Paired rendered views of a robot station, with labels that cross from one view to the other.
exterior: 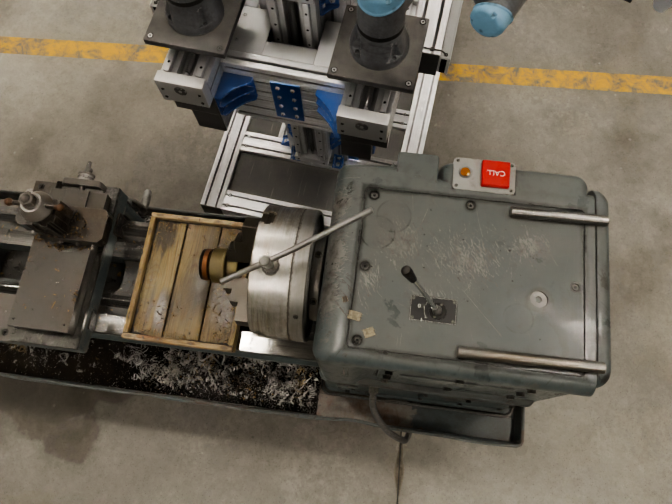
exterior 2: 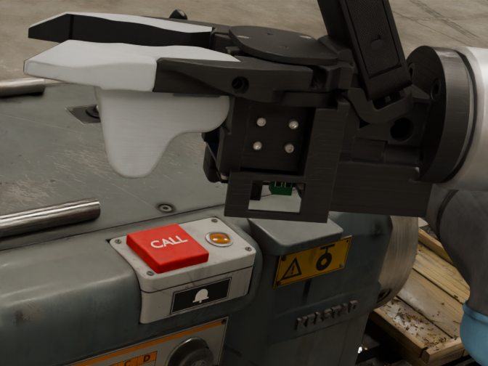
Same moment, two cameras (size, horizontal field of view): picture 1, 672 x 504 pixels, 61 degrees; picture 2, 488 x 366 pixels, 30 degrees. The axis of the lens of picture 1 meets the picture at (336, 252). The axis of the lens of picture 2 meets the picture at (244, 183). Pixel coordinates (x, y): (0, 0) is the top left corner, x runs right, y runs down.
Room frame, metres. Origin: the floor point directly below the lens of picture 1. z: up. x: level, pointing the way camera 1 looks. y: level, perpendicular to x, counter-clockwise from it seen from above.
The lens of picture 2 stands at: (1.01, -0.94, 1.72)
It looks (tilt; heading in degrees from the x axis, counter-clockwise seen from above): 26 degrees down; 125
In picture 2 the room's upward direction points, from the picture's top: 11 degrees clockwise
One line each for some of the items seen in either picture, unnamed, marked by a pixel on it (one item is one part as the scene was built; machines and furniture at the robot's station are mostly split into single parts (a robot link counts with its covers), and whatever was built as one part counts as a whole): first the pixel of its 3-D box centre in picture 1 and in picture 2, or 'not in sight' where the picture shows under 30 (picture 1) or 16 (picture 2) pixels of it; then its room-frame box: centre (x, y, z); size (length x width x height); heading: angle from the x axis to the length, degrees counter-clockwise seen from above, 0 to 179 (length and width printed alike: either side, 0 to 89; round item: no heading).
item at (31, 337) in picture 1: (54, 261); not in sight; (0.55, 0.78, 0.90); 0.47 x 0.30 x 0.06; 168
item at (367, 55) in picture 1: (379, 32); not in sight; (0.96, -0.16, 1.21); 0.15 x 0.15 x 0.10
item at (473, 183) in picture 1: (481, 180); (181, 267); (0.52, -0.34, 1.23); 0.13 x 0.08 x 0.05; 78
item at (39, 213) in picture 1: (34, 204); not in sight; (0.61, 0.72, 1.13); 0.08 x 0.08 x 0.03
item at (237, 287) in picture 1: (245, 305); not in sight; (0.33, 0.22, 1.09); 0.12 x 0.11 x 0.05; 168
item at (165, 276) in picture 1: (192, 280); (409, 284); (0.46, 0.40, 0.89); 0.36 x 0.30 x 0.04; 168
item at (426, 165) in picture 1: (416, 172); (290, 232); (0.55, -0.19, 1.24); 0.09 x 0.08 x 0.03; 78
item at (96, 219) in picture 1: (71, 226); not in sight; (0.60, 0.69, 0.99); 0.20 x 0.10 x 0.05; 78
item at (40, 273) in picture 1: (63, 253); not in sight; (0.55, 0.73, 0.95); 0.43 x 0.17 x 0.05; 168
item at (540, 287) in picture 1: (451, 287); (88, 293); (0.33, -0.27, 1.06); 0.59 x 0.48 x 0.39; 78
